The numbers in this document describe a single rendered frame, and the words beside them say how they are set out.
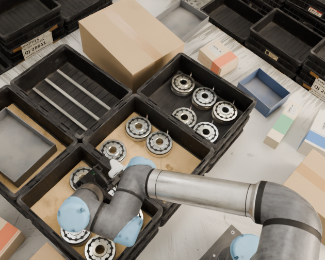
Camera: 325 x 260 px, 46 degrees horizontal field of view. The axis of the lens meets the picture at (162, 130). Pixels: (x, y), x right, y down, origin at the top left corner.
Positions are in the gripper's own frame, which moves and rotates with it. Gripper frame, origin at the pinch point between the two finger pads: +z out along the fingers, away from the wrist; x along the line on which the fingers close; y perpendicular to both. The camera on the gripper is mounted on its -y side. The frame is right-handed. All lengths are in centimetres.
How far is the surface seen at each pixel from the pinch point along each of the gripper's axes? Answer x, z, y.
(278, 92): -64, 75, -24
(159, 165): -7.8, 27.1, -9.4
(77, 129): 9.3, 32.3, 21.9
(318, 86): -89, 123, -45
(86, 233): 20.5, 3.0, -8.6
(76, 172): 14.9, 16.9, 9.3
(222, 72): -50, 74, 0
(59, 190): 23.1, 14.4, 8.4
